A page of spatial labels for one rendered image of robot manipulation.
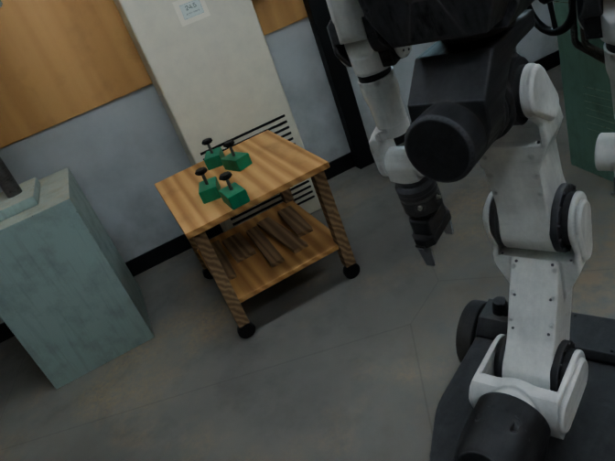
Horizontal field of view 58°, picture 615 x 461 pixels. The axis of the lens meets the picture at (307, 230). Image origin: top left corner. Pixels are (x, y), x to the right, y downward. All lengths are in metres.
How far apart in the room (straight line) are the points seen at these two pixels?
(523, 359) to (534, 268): 0.20
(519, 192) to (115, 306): 1.73
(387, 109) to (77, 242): 1.50
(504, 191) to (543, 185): 0.08
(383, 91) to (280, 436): 1.13
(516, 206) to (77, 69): 2.12
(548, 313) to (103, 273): 1.67
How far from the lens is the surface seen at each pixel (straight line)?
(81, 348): 2.50
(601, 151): 1.05
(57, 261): 2.32
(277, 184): 1.99
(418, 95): 0.90
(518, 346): 1.33
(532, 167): 1.11
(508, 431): 1.20
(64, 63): 2.80
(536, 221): 1.19
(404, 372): 1.83
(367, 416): 1.75
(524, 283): 1.30
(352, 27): 1.04
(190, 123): 2.58
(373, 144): 1.17
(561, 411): 1.27
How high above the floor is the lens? 1.29
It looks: 28 degrees down
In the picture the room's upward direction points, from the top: 21 degrees counter-clockwise
